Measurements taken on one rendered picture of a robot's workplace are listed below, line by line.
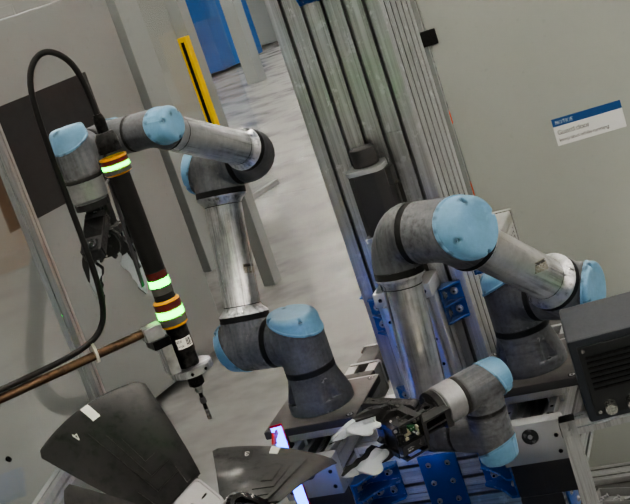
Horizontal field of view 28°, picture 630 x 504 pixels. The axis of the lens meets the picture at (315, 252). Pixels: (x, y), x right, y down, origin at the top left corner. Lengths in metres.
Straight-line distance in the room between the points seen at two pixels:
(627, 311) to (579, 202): 1.47
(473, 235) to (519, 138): 1.50
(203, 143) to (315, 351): 0.54
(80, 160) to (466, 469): 1.06
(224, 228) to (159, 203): 3.93
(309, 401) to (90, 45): 4.07
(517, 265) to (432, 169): 0.47
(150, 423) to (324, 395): 0.77
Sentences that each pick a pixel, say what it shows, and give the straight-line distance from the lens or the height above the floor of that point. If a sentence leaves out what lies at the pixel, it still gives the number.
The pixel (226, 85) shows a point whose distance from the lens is 10.11.
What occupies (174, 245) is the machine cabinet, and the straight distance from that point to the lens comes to 6.82.
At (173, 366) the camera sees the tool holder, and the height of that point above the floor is 1.48.
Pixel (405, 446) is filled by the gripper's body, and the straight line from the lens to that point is 2.20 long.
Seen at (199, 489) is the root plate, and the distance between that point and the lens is 2.05.
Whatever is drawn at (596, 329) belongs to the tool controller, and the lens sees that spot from 2.28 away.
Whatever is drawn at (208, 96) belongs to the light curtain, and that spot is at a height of 1.28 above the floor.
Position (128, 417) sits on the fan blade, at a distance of 2.12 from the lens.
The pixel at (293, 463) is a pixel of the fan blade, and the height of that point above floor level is 1.18.
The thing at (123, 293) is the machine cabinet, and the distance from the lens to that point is 6.47.
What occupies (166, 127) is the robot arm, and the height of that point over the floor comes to 1.77.
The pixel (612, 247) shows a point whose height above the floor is 0.90.
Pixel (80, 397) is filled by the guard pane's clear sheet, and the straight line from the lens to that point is 3.43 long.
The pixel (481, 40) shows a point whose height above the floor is 1.60.
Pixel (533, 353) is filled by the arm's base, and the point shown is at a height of 1.09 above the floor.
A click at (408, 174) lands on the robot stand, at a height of 1.48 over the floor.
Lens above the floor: 2.05
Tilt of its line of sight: 14 degrees down
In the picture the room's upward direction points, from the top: 19 degrees counter-clockwise
